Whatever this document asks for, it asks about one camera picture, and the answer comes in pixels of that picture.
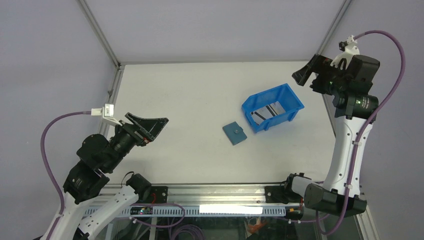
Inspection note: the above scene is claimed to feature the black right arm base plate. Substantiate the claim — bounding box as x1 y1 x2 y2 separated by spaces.
264 185 301 204

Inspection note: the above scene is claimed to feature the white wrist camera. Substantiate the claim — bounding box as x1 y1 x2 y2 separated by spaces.
330 35 360 71
90 103 122 127

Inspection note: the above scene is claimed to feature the coiled purple cable below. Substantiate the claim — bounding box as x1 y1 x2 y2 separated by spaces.
168 224 206 240

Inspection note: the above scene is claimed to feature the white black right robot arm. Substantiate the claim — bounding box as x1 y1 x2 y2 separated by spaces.
281 54 380 218

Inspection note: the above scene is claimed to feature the blue plastic bin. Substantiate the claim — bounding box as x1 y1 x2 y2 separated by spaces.
241 83 304 133

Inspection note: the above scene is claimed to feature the aluminium left frame post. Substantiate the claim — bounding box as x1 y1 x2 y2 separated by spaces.
76 0 121 69

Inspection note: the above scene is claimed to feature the small green circuit board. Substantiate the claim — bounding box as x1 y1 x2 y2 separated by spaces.
130 206 153 215

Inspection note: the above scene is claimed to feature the aluminium front frame rail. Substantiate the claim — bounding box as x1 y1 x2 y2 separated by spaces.
68 183 368 207

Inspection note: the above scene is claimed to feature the orange object under table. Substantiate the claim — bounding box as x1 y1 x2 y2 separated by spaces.
245 217 267 234

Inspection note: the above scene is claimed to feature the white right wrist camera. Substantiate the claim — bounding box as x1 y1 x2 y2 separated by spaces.
330 35 360 71

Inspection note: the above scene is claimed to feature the white slotted cable duct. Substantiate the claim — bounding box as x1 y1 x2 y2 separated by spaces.
116 204 286 218

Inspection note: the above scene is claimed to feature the aluminium frame post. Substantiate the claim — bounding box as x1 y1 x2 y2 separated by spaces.
76 0 121 69
315 0 354 59

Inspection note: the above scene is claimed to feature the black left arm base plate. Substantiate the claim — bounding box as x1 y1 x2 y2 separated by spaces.
142 186 169 204

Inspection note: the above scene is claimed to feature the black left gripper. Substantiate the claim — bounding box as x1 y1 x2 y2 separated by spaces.
104 111 170 171

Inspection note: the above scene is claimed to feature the striped credit card in bin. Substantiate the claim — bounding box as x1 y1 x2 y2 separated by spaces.
250 101 286 125

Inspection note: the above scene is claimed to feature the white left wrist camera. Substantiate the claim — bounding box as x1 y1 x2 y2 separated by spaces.
90 103 122 127

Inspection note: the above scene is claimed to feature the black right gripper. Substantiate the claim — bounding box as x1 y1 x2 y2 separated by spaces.
292 53 349 96

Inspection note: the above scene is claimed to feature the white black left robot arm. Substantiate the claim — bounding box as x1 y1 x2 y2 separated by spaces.
39 110 169 240

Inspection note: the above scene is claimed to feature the teal leather card holder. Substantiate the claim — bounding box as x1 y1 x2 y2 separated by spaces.
222 121 248 146

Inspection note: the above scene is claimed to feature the aluminium right frame post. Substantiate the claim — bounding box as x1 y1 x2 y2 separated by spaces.
315 0 354 59

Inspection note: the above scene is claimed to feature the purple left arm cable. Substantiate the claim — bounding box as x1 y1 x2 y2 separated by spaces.
40 110 186 240

